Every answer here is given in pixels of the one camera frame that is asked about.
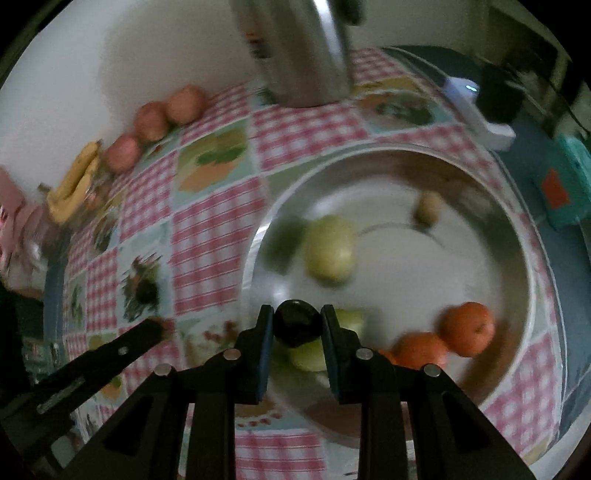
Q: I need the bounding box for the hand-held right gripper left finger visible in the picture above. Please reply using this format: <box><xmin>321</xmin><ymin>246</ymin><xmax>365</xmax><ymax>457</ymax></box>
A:
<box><xmin>69</xmin><ymin>305</ymin><xmax>275</xmax><ymax>480</ymax></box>

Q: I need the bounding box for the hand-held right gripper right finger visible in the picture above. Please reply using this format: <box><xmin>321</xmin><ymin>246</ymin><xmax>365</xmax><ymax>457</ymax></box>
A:
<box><xmin>322</xmin><ymin>305</ymin><xmax>539</xmax><ymax>480</ymax></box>

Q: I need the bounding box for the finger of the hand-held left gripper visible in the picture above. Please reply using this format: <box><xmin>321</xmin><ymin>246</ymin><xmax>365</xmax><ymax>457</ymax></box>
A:
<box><xmin>28</xmin><ymin>318</ymin><xmax>168</xmax><ymax>416</ymax></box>

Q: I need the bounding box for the green apple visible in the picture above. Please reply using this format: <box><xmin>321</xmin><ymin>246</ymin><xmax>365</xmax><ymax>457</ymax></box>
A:
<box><xmin>302</xmin><ymin>215</ymin><xmax>358</xmax><ymax>284</ymax></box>
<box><xmin>270</xmin><ymin>308</ymin><xmax>370</xmax><ymax>374</ymax></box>

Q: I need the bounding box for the dark plum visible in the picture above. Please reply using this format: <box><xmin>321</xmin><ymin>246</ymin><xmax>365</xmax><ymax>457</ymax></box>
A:
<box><xmin>273</xmin><ymin>299</ymin><xmax>324</xmax><ymax>349</ymax></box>

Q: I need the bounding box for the orange tangerine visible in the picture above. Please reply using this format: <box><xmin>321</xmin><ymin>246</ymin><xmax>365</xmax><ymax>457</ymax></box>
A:
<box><xmin>392</xmin><ymin>332</ymin><xmax>450</xmax><ymax>370</ymax></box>
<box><xmin>438</xmin><ymin>302</ymin><xmax>496</xmax><ymax>358</ymax></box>

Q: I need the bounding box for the stainless steel bowl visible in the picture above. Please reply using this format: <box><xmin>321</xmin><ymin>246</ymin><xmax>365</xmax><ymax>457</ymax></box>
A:
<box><xmin>240</xmin><ymin>143</ymin><xmax>541</xmax><ymax>450</ymax></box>

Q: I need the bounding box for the small green-brown fruit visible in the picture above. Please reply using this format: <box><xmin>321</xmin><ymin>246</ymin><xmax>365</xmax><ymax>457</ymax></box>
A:
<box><xmin>413</xmin><ymin>191</ymin><xmax>446</xmax><ymax>227</ymax></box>

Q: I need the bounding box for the checked fruit-print tablecloth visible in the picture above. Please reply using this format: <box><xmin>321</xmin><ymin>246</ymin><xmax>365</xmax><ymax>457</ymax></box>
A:
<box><xmin>60</xmin><ymin>46</ymin><xmax>561</xmax><ymax>480</ymax></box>

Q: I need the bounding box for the yellow banana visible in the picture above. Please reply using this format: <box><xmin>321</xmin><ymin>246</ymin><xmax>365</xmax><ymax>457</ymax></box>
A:
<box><xmin>69</xmin><ymin>141</ymin><xmax>102</xmax><ymax>185</ymax></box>
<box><xmin>46</xmin><ymin>161</ymin><xmax>100</xmax><ymax>224</ymax></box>

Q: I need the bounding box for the red apple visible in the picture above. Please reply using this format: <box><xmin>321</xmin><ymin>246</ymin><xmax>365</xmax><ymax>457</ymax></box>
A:
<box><xmin>134</xmin><ymin>102</ymin><xmax>169</xmax><ymax>141</ymax></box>
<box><xmin>102</xmin><ymin>134</ymin><xmax>141</xmax><ymax>175</ymax></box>
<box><xmin>165</xmin><ymin>85</ymin><xmax>208</xmax><ymax>125</ymax></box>

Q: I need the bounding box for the white device with light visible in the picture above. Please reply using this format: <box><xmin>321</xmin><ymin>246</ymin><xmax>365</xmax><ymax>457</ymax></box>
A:
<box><xmin>441</xmin><ymin>76</ymin><xmax>517</xmax><ymax>151</ymax></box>

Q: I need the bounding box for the teal box with red label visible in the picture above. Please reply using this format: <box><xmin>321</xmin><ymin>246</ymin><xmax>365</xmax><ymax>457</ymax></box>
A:
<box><xmin>536</xmin><ymin>134</ymin><xmax>591</xmax><ymax>229</ymax></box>

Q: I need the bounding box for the stainless steel kettle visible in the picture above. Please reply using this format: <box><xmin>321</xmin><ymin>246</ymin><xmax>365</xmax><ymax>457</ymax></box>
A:
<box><xmin>228</xmin><ymin>0</ymin><xmax>365</xmax><ymax>108</ymax></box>

